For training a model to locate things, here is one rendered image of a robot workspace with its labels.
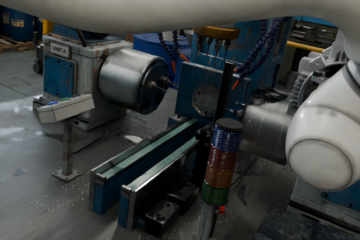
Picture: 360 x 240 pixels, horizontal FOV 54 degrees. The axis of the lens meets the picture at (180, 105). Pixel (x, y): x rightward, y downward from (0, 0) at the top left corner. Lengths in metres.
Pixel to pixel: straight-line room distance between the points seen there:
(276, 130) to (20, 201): 0.81
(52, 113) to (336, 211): 0.91
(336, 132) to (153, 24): 0.23
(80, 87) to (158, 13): 1.20
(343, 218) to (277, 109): 0.39
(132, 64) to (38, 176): 0.53
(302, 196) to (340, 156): 0.83
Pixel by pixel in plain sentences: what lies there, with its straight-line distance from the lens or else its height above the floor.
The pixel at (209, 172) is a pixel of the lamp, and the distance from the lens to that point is 0.79.
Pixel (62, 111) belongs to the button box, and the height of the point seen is 1.06.
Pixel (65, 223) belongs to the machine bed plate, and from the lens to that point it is 1.09.
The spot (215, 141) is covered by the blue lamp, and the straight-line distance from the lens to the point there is 0.75.
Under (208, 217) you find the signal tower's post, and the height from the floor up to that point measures 0.99.
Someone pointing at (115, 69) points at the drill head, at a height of 1.10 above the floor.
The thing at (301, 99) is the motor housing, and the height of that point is 1.30.
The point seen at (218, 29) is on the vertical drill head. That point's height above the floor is 1.33.
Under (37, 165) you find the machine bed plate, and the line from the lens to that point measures 1.35.
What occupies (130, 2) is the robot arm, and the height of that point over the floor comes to 1.46.
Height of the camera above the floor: 1.50
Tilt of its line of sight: 20 degrees down
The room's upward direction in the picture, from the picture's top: 9 degrees clockwise
